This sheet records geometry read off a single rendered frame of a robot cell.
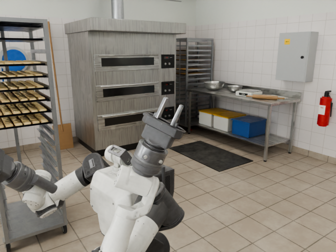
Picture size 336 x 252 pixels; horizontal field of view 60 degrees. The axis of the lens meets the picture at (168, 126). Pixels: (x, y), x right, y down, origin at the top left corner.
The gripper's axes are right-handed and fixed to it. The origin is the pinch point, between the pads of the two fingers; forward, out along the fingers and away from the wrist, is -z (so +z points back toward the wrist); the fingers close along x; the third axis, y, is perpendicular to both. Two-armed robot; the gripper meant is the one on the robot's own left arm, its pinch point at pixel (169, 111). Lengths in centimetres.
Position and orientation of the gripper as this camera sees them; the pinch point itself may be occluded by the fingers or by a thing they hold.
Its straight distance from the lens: 80.0
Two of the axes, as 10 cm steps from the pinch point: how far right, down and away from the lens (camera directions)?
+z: -4.0, 8.9, 2.2
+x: -8.8, -4.4, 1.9
